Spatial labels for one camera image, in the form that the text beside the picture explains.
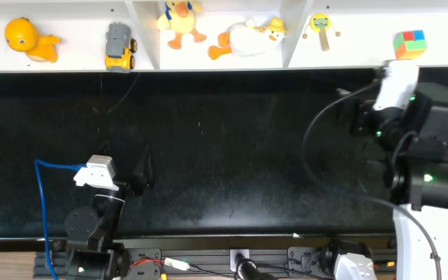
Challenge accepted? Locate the grey and yellow toy truck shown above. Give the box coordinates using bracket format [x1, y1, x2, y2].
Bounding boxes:
[104, 22, 138, 74]

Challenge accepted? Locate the yellow rubber duck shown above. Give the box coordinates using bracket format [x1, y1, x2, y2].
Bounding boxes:
[4, 16, 61, 64]

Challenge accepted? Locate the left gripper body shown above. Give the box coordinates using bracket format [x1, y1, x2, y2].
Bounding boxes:
[113, 180, 138, 196]

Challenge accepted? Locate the mounting rail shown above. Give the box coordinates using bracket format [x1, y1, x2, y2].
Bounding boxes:
[33, 240, 398, 280]

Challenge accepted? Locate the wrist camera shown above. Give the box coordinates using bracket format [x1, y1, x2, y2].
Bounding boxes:
[72, 154, 118, 191]
[372, 60, 420, 112]

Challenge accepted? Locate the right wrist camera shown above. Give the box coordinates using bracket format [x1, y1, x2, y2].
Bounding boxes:
[372, 60, 420, 112]

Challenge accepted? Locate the white plush duck yellow hat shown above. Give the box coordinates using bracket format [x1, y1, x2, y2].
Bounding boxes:
[208, 16, 288, 61]

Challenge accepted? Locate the yellow rattle drum toy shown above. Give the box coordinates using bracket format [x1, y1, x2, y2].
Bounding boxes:
[301, 13, 342, 52]

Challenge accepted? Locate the blue cable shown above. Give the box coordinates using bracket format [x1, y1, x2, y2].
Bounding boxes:
[33, 158, 89, 280]

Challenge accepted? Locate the many-coloured puzzle cube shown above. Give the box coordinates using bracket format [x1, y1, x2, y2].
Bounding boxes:
[392, 29, 429, 61]

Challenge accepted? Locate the white shelf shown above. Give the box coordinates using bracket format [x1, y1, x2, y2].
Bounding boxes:
[0, 0, 448, 74]

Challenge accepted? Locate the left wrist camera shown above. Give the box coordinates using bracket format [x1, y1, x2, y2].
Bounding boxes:
[72, 154, 118, 191]

